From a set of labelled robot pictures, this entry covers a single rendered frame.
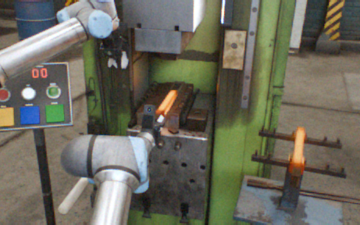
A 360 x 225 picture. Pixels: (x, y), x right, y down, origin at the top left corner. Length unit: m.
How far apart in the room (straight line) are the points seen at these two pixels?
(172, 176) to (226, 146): 0.32
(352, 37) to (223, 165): 5.87
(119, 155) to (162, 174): 0.84
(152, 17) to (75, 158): 0.78
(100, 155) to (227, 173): 1.09
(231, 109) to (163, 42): 0.47
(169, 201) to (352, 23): 6.11
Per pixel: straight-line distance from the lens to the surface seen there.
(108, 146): 0.98
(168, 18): 1.56
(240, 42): 1.67
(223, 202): 2.06
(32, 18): 6.17
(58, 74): 1.73
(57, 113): 1.69
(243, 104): 1.78
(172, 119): 1.70
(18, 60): 1.08
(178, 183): 1.79
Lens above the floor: 1.68
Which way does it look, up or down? 24 degrees down
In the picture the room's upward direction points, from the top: 2 degrees clockwise
